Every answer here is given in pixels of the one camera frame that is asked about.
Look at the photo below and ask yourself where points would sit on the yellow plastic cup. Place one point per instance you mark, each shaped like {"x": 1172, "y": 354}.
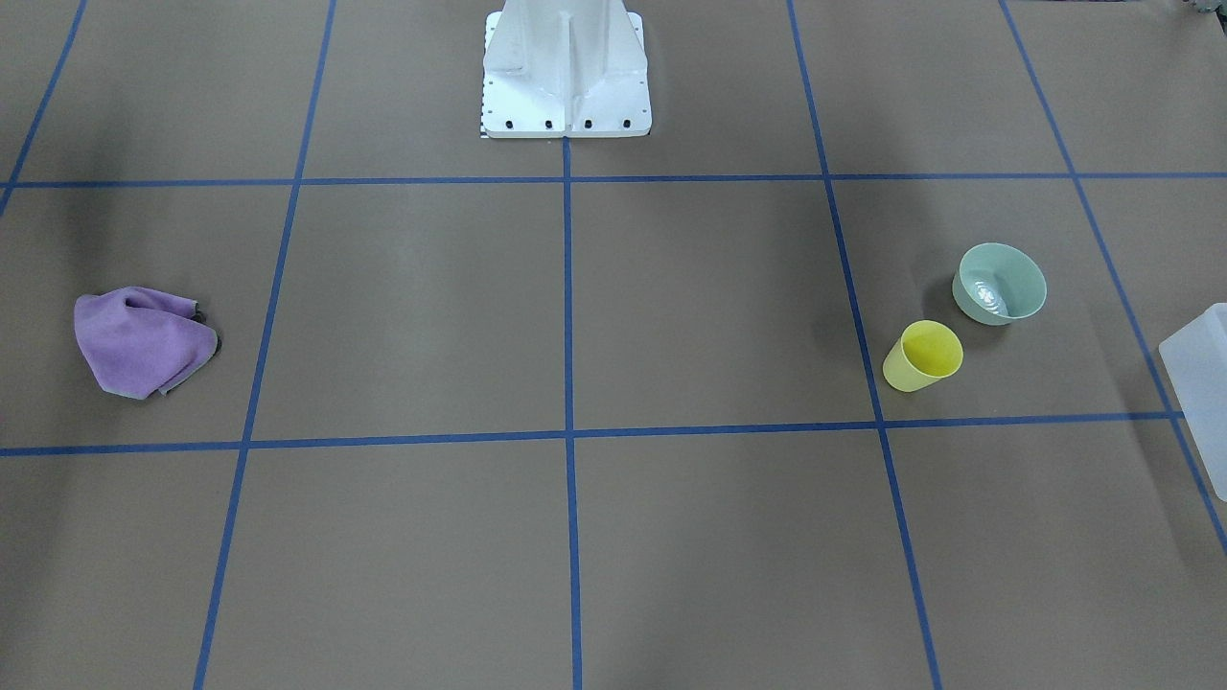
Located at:
{"x": 926, "y": 351}

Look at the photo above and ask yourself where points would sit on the purple cloth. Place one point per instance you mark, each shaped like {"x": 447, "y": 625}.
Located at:
{"x": 138, "y": 341}

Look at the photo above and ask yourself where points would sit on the green ceramic bowl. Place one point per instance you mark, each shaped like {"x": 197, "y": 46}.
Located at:
{"x": 996, "y": 284}

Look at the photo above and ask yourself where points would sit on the clear plastic bin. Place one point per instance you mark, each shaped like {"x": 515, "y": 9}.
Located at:
{"x": 1195, "y": 357}

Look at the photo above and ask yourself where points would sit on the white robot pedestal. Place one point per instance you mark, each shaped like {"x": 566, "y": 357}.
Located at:
{"x": 556, "y": 69}

